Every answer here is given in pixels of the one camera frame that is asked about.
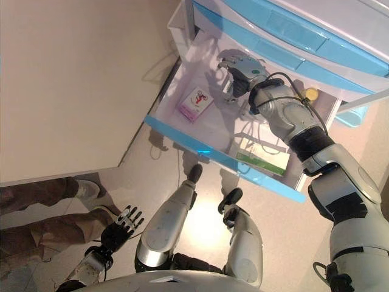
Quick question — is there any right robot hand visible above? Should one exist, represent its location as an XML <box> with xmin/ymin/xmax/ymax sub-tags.
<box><xmin>217</xmin><ymin>54</ymin><xmax>270</xmax><ymax>103</ymax></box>

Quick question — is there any black left robot foot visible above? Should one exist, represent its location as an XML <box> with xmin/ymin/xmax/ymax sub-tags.
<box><xmin>187</xmin><ymin>164</ymin><xmax>204</xmax><ymax>183</ymax></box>

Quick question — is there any blue plastic bin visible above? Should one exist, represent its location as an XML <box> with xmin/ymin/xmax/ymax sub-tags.
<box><xmin>332</xmin><ymin>109</ymin><xmax>370</xmax><ymax>128</ymax></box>

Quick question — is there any pink box red motorbike print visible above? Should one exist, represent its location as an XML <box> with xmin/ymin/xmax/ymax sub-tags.
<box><xmin>177</xmin><ymin>87</ymin><xmax>215</xmax><ymax>123</ymax></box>

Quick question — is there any white drawer blue front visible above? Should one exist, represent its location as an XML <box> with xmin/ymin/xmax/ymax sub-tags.
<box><xmin>144</xmin><ymin>30</ymin><xmax>343</xmax><ymax>204</ymax></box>

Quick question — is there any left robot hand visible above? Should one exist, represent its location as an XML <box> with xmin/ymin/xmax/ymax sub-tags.
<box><xmin>100</xmin><ymin>205</ymin><xmax>144</xmax><ymax>253</ymax></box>

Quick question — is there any silver robot torso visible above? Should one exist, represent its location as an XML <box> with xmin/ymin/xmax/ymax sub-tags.
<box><xmin>57</xmin><ymin>269</ymin><xmax>265</xmax><ymax>292</ymax></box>

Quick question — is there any yellow pill bottle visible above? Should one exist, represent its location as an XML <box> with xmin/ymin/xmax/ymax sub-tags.
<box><xmin>293</xmin><ymin>79</ymin><xmax>320</xmax><ymax>103</ymax></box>

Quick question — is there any black right robot foot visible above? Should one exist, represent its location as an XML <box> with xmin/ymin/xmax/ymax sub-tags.
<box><xmin>218</xmin><ymin>187</ymin><xmax>243</xmax><ymax>214</ymax></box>

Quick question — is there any silver left robot leg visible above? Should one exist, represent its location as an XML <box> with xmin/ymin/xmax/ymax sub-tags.
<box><xmin>135</xmin><ymin>179</ymin><xmax>197</xmax><ymax>273</ymax></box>

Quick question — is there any white green medicine box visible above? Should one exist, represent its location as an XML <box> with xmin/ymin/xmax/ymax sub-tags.
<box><xmin>235</xmin><ymin>136</ymin><xmax>291</xmax><ymax>176</ymax></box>

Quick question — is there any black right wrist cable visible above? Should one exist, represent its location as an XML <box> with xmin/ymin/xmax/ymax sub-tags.
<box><xmin>255</xmin><ymin>72</ymin><xmax>331</xmax><ymax>137</ymax></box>

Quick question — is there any black robot foot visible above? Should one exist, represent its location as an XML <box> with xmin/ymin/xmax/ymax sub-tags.
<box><xmin>218</xmin><ymin>187</ymin><xmax>243</xmax><ymax>214</ymax></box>
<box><xmin>187</xmin><ymin>164</ymin><xmax>204</xmax><ymax>183</ymax></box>

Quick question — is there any silver right robot leg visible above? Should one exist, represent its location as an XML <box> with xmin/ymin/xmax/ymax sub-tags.
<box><xmin>221</xmin><ymin>206</ymin><xmax>264</xmax><ymax>285</ymax></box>

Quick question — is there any silver robot leg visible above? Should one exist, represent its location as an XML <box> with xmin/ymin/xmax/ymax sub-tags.
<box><xmin>221</xmin><ymin>206</ymin><xmax>264</xmax><ymax>285</ymax></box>
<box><xmin>135</xmin><ymin>179</ymin><xmax>197</xmax><ymax>273</ymax></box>

